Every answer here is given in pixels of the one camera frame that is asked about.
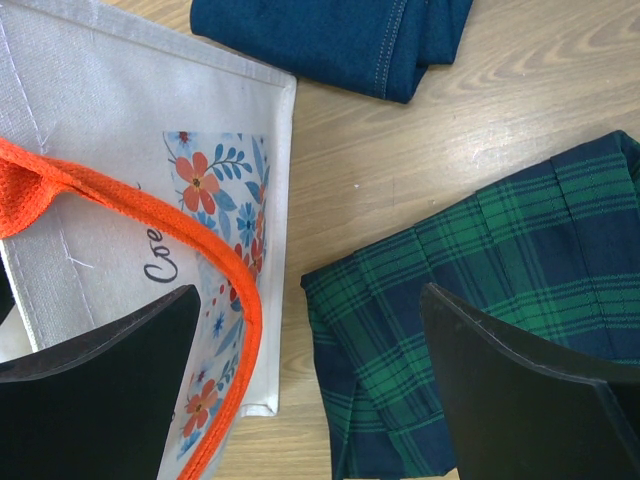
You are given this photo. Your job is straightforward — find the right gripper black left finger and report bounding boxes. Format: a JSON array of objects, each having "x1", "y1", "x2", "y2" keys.
[{"x1": 1, "y1": 286, "x2": 200, "y2": 479}]

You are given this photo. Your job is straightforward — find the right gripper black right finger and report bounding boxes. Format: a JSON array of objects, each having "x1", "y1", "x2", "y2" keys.
[{"x1": 420, "y1": 284, "x2": 639, "y2": 479}]

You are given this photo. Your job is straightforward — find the beige canvas tote bag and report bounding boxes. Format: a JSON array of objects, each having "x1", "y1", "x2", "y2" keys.
[{"x1": 1, "y1": 1, "x2": 296, "y2": 479}]

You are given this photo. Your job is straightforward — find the green plaid folded cloth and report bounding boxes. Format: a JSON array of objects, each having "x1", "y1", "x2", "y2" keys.
[{"x1": 301, "y1": 131, "x2": 639, "y2": 479}]

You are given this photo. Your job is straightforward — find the dark blue folded jeans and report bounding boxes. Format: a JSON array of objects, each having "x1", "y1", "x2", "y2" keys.
[{"x1": 190, "y1": 0, "x2": 472, "y2": 104}]

